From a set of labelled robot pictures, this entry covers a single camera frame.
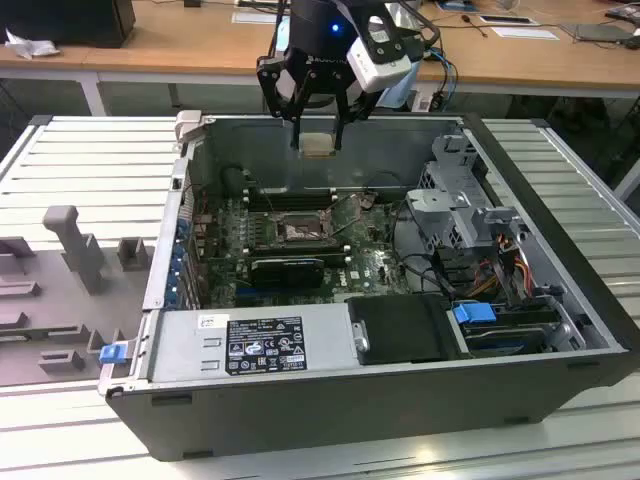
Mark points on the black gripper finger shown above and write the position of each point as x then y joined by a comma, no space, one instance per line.
298,135
340,135

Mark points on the silver square CPU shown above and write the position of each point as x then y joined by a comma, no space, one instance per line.
319,146

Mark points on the black RAM slot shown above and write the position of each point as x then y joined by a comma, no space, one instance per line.
337,262
287,195
287,190
287,201
292,250
330,255
290,244

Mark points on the CPU socket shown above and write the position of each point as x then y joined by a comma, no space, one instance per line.
300,229

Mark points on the white paper sheet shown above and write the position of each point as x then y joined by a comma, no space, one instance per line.
255,17
525,33

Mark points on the round coin cell battery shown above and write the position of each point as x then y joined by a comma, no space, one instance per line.
368,200

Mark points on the black cylindrical component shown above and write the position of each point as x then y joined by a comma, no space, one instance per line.
232,182

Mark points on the white power adapter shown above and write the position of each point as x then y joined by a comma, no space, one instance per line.
423,101

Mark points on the silver metal case latch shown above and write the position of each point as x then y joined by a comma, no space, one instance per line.
192,125

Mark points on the wooden desk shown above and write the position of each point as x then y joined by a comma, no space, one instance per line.
200,45

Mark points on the grey metal drive cage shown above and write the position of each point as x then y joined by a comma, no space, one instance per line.
440,210

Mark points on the green motherboard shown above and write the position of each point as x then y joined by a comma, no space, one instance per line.
370,260

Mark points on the black graphics card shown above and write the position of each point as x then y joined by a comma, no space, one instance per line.
285,272

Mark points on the blue paper sheet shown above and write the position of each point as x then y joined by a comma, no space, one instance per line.
457,6

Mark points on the blue disk carrier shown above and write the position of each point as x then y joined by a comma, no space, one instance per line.
472,315

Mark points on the silver power supply unit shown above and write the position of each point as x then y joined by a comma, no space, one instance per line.
180,350

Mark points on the black box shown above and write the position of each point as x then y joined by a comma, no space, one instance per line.
65,22

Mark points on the hard disk drive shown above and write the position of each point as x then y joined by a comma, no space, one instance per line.
505,340

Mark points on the grey laptop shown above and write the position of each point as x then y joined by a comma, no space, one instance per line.
595,32

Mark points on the dark grey PC case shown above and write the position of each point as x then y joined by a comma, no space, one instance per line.
350,415

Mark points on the crumpled white paper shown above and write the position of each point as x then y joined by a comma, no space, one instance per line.
30,46

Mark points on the blue plastic case latch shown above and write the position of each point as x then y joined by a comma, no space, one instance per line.
112,354

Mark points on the grey parts rack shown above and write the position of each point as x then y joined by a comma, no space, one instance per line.
60,300

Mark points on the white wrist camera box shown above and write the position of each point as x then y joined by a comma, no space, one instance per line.
380,65

